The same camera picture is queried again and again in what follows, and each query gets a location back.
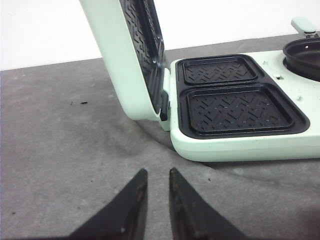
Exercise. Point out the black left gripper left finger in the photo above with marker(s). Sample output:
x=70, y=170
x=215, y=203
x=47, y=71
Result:
x=124, y=218

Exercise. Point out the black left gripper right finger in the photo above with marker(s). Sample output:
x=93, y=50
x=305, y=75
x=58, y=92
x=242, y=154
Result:
x=192, y=218

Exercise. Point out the mint green sandwich maker lid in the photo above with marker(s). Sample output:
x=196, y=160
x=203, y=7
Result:
x=130, y=41

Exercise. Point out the black round frying pan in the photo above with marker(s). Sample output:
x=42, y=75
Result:
x=302, y=56

